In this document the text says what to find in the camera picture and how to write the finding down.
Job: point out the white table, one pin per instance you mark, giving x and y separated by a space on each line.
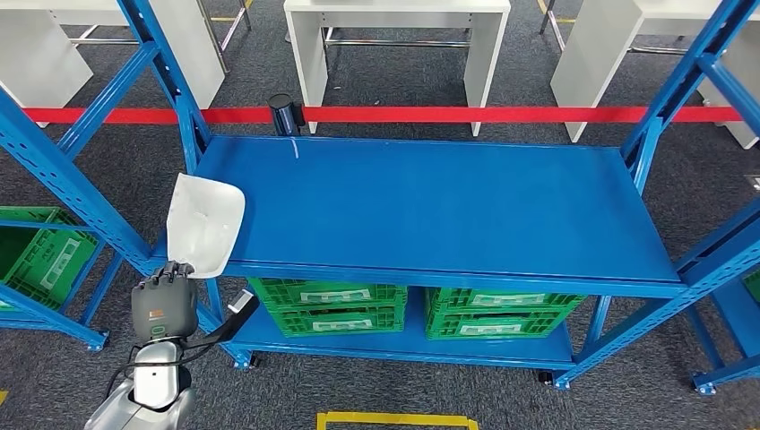
594 65
35 65
398 7

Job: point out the red barrier belt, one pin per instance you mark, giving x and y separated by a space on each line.
475 114

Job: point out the large blue metal shelf rack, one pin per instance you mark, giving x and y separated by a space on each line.
415 208

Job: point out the white moulded plastic part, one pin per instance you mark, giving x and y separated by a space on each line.
205 225

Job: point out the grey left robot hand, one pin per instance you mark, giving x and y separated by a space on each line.
163 305

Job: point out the black stanchion post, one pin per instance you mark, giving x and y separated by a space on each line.
284 116

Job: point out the green plastic crate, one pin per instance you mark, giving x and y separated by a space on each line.
41 261
332 314
754 288
505 320

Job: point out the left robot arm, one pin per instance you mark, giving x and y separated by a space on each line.
151 386

